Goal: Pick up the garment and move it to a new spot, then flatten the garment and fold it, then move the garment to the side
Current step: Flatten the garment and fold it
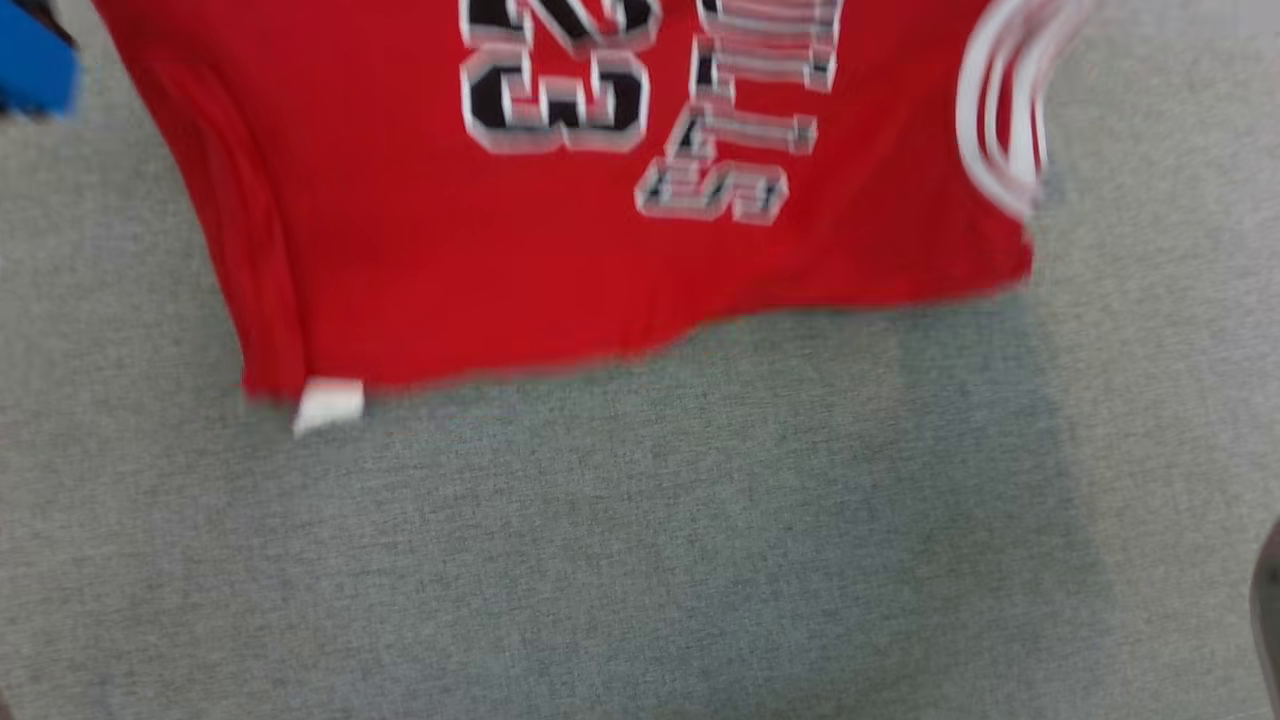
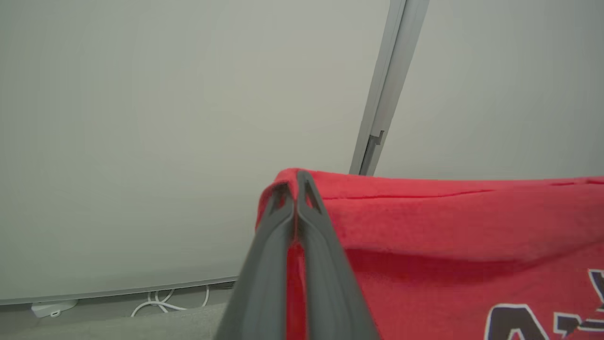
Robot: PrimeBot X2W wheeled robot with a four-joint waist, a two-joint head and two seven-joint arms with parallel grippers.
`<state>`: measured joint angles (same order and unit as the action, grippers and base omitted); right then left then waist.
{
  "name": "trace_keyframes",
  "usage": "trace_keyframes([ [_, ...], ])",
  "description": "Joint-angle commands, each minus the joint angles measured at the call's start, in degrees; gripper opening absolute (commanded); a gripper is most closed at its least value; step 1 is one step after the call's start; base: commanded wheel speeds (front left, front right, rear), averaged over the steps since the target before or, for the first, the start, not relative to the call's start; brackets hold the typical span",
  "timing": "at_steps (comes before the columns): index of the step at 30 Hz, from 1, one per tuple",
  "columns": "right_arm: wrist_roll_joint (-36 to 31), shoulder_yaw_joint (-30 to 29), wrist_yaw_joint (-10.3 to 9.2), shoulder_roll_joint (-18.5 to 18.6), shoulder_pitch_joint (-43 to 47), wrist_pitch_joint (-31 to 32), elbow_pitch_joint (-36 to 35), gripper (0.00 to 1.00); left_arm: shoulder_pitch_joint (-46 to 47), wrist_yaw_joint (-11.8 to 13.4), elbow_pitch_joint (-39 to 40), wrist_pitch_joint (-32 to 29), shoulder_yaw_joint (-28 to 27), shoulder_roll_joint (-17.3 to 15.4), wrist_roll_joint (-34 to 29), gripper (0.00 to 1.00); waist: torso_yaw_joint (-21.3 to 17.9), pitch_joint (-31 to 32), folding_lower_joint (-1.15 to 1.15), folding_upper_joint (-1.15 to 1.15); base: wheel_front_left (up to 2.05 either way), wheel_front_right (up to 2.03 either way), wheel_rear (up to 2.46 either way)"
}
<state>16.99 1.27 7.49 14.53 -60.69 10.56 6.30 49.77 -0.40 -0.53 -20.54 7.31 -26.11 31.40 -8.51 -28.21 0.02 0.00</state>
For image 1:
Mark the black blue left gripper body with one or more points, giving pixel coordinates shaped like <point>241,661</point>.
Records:
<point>30,70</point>

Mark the red basketball jersey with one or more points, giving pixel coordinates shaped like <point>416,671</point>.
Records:
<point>500,250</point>

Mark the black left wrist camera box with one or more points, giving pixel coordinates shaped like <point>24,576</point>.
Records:
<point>52,15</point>

